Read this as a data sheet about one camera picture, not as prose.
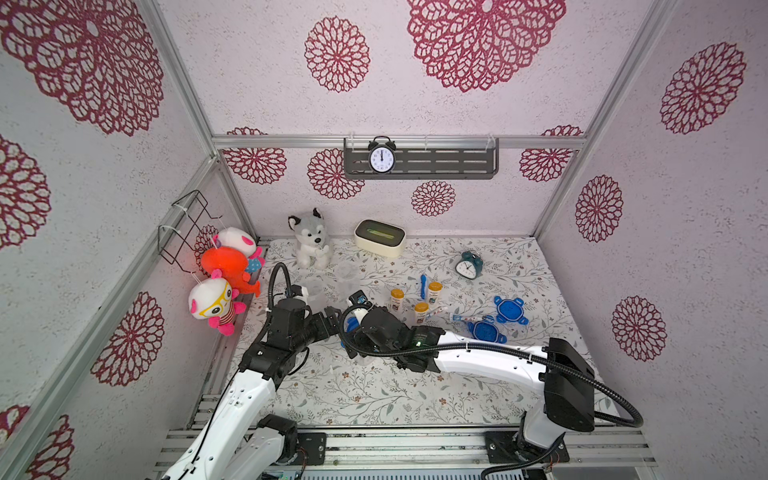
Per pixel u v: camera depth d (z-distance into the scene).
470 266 1.05
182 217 0.78
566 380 0.43
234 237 0.94
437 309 1.00
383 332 0.57
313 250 1.05
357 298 0.65
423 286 1.05
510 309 1.00
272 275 0.59
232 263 0.91
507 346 0.48
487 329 0.95
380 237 1.14
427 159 0.94
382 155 0.90
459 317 0.97
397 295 0.90
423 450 0.75
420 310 0.88
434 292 0.94
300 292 0.71
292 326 0.59
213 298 0.81
